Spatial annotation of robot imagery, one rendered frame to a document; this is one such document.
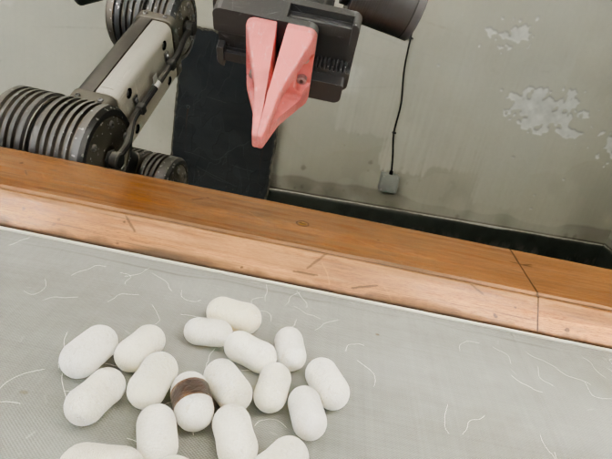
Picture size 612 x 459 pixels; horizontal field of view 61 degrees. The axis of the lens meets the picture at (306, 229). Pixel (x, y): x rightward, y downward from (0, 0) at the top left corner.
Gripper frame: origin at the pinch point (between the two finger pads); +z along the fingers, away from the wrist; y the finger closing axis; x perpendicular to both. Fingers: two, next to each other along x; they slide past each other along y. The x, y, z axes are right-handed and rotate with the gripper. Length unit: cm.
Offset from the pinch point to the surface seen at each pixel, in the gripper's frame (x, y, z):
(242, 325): 6.1, 1.5, 11.2
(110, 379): 0.7, -4.1, 16.9
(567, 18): 112, 90, -167
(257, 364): 3.9, 3.1, 13.9
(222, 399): 1.7, 1.7, 16.6
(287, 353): 4.3, 4.7, 12.8
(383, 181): 168, 34, -110
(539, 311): 12.0, 24.7, 3.2
